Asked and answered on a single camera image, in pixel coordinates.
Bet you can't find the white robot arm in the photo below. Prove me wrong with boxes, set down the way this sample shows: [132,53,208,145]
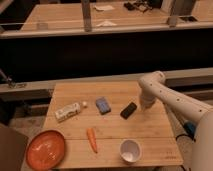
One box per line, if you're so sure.
[138,71,213,171]

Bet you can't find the white paper on far table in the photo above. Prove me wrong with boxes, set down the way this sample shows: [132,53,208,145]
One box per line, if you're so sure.
[94,5,115,11]

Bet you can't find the blue box with cables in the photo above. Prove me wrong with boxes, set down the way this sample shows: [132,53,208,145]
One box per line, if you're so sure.
[176,121,196,140]

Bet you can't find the metal post on far table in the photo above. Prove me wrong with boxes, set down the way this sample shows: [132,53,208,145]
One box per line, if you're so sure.
[81,0,92,32]

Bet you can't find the metal post at right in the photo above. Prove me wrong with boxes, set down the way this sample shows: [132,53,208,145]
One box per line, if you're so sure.
[167,0,197,27]

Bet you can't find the brown chair corner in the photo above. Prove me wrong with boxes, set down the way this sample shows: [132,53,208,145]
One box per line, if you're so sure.
[0,123,28,171]

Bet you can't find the blue sponge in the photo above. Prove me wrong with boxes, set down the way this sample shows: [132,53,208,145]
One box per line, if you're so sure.
[96,97,111,115]

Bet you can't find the white paper cup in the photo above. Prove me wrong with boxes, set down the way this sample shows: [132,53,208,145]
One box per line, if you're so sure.
[119,139,142,164]

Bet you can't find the black eraser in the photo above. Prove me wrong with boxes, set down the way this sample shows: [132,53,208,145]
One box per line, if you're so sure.
[120,102,137,119]

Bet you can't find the black device on far table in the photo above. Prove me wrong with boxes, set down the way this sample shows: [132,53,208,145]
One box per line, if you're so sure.
[123,0,152,13]

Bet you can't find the white folded paper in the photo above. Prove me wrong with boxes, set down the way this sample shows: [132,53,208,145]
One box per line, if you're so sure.
[96,20,117,27]

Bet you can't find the orange carrot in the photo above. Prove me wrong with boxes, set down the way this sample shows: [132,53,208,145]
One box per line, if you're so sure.
[86,128,98,153]

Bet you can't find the metal clamp at left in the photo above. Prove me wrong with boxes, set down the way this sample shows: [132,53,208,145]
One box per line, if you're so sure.
[0,68,26,89]

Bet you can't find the orange bowl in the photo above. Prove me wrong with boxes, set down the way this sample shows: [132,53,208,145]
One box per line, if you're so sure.
[26,130,66,171]

